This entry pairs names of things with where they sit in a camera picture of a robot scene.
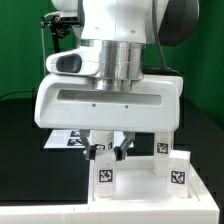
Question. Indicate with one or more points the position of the black camera stand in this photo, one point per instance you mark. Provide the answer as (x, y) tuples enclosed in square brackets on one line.
[(59, 27)]

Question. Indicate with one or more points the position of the white L-shaped obstacle fence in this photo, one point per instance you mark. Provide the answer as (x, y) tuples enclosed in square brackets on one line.
[(192, 211)]

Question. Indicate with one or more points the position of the silver camera on stand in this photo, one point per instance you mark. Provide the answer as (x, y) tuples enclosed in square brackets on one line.
[(69, 16)]

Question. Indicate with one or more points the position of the white square table top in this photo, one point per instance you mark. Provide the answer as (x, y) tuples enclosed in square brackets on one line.
[(137, 182)]

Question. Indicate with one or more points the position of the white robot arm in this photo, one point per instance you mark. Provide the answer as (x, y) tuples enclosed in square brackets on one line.
[(132, 24)]

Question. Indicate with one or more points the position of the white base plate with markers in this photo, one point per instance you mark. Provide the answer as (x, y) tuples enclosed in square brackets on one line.
[(70, 139)]

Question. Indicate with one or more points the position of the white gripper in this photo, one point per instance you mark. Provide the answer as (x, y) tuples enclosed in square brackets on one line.
[(93, 89)]

